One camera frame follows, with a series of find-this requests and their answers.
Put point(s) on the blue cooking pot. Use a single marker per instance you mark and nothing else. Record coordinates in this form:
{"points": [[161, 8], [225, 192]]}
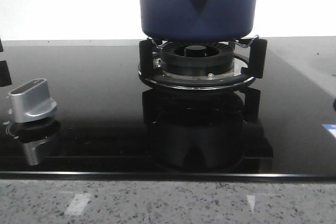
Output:
{"points": [[197, 20]]}

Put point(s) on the black gas burner head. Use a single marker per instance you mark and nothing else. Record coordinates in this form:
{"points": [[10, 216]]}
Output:
{"points": [[197, 59]]}

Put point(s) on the black glass gas stove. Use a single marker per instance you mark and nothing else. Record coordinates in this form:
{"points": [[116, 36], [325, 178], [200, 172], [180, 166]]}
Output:
{"points": [[109, 125]]}

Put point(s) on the silver stove knob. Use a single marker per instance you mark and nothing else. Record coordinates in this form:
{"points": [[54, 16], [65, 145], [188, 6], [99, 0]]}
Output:
{"points": [[32, 101]]}

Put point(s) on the black left pan support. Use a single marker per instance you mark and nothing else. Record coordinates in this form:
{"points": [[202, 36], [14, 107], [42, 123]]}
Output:
{"points": [[5, 79]]}

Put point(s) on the blue white label sticker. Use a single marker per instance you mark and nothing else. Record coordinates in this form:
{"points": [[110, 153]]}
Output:
{"points": [[331, 128]]}

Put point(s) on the silver wire pot trivet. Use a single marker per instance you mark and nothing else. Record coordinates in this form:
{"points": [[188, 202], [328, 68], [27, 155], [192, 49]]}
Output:
{"points": [[242, 42]]}

